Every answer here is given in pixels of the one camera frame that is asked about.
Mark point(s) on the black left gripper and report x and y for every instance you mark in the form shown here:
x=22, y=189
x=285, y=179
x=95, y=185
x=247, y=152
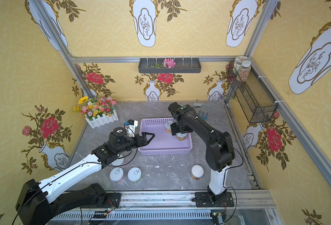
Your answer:
x=140, y=139

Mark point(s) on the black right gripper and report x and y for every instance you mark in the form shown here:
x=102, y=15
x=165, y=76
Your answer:
x=177, y=130

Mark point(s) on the white-lid can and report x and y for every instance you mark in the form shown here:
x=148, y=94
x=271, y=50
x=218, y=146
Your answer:
x=117, y=175
x=135, y=175
x=197, y=172
x=181, y=136
x=167, y=126

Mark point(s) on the white-lid can behind arm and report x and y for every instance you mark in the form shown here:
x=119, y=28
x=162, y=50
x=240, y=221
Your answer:
x=119, y=162

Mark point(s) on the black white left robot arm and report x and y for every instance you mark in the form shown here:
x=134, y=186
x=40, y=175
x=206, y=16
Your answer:
x=41, y=201

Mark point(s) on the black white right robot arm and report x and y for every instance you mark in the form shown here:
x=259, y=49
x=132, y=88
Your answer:
x=219, y=146

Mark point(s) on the purple perforated plastic basket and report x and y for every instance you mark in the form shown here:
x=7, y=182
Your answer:
x=163, y=143

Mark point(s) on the blue yellow garden fork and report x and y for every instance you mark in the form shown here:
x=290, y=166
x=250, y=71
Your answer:
x=203, y=115

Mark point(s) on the flowers in white fence planter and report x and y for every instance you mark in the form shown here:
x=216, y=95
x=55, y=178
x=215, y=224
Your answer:
x=97, y=111

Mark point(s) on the pink flower on shelf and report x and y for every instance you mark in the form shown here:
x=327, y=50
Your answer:
x=169, y=63

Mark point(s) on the jar with white lid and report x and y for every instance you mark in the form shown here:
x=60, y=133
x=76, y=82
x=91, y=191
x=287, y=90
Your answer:
x=244, y=71

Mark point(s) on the jar with patterned lid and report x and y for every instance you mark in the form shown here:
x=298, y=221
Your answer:
x=238, y=61

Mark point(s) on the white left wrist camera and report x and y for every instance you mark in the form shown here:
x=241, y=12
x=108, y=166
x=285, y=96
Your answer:
x=130, y=126

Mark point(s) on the dark grey wall shelf tray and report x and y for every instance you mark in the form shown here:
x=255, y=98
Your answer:
x=151, y=65

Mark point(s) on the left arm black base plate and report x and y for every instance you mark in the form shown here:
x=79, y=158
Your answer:
x=107, y=200

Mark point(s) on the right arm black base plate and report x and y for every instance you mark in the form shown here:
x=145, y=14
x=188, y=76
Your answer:
x=206, y=199

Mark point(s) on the black wire mesh basket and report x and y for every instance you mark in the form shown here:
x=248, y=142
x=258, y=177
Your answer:
x=256, y=101

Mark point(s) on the aluminium front rail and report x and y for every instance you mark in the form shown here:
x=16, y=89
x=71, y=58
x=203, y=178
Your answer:
x=156, y=199

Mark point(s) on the aluminium frame post right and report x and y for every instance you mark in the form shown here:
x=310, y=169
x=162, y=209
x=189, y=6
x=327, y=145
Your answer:
x=242, y=16

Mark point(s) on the aluminium frame post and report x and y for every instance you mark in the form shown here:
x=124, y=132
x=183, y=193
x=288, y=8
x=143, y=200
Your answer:
x=52, y=29
x=242, y=16

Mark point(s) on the aluminium frame post left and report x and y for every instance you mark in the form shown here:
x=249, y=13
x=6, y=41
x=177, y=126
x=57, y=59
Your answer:
x=52, y=29

